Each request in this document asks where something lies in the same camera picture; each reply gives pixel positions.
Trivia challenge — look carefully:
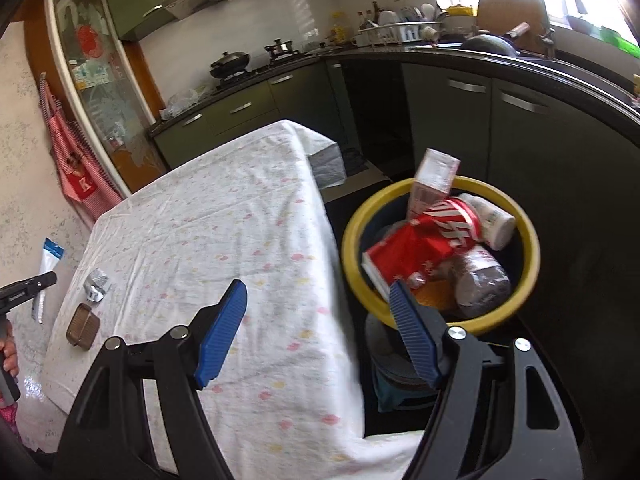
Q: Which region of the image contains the red packet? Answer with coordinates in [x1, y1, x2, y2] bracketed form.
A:
[362, 222, 453, 301]

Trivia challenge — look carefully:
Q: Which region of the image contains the white tube with blue end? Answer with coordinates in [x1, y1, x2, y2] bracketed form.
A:
[31, 237, 66, 322]

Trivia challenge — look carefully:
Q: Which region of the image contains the red checkered apron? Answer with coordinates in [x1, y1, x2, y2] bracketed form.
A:
[39, 74, 123, 221]

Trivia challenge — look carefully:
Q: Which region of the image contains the orange wrapper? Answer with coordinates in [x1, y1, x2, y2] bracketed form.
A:
[415, 280, 458, 308]

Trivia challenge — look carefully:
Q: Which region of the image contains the person's left hand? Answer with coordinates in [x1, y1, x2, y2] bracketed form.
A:
[0, 332, 21, 383]

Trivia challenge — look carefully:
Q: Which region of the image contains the white floral tablecloth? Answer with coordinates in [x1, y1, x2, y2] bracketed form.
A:
[40, 119, 426, 480]

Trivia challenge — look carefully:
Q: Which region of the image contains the small brown plastic tray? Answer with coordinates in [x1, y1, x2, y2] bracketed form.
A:
[66, 304, 102, 350]

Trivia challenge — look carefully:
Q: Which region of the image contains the clear plastic bag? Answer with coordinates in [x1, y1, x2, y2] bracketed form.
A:
[165, 89, 198, 118]

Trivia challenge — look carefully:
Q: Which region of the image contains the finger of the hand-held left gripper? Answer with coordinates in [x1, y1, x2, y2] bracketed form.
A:
[0, 271, 58, 312]

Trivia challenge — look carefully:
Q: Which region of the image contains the frosted glass sliding door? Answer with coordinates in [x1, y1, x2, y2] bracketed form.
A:
[44, 0, 168, 196]

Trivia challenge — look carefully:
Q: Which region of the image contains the silver foil wrapper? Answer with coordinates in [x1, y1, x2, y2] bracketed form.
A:
[82, 268, 112, 305]

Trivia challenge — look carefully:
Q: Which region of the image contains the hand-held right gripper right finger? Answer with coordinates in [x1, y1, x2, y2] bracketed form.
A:
[389, 280, 586, 480]

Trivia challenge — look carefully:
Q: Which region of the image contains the steel sink faucet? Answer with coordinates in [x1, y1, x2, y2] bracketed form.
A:
[532, 0, 588, 58]

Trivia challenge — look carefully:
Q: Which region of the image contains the black wok with lid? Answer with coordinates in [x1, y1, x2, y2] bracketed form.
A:
[209, 51, 251, 80]

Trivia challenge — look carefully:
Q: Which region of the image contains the yellow rimmed waste bin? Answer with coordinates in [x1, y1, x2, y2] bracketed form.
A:
[341, 176, 542, 337]

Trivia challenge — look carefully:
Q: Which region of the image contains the white plastic bottle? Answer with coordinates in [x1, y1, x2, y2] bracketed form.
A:
[457, 192, 517, 251]

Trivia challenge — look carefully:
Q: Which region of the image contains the green lower cabinet door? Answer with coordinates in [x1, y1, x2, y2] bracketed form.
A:
[270, 65, 346, 161]
[152, 102, 226, 168]
[402, 62, 493, 186]
[487, 80, 640, 311]

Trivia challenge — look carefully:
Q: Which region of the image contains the dark frying pan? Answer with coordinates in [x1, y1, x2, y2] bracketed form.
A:
[460, 22, 531, 58]

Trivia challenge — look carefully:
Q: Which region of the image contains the white dish rack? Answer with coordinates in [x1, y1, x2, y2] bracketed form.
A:
[356, 21, 443, 47]

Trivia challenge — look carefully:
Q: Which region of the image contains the green cabinet drawer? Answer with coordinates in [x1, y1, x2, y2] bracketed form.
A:
[210, 85, 281, 136]

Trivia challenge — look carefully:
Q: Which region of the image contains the black gas stove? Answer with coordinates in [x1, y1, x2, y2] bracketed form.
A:
[212, 47, 321, 92]

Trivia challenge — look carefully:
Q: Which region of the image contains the brown cutting board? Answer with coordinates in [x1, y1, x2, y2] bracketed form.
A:
[477, 0, 551, 53]

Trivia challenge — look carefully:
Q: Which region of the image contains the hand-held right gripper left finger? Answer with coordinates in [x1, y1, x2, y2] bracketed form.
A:
[52, 279, 249, 480]

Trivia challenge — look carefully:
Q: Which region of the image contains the pink patterned clothing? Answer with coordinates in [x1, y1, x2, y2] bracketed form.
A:
[0, 400, 18, 436]

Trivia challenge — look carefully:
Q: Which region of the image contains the red soda can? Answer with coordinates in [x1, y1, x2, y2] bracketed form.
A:
[430, 199, 485, 253]

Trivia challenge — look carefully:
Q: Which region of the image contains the pink drink carton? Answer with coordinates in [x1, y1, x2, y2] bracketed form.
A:
[406, 149, 461, 221]

